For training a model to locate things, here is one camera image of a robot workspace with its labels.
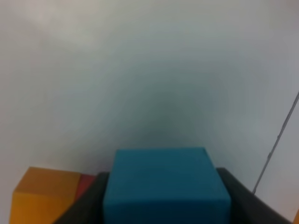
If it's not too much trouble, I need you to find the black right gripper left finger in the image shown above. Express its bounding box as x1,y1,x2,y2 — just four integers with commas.
55,172,109,224

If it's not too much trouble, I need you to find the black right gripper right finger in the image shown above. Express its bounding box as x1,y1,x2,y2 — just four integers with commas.
216,168,291,224

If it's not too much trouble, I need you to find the red cube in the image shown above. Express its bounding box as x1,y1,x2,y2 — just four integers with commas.
75,174,96,201

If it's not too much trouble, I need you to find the orange cube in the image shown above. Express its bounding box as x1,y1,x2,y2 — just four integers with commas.
9,167,81,224

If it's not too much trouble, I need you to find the blue cube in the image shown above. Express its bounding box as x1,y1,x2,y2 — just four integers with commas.
103,148,231,224

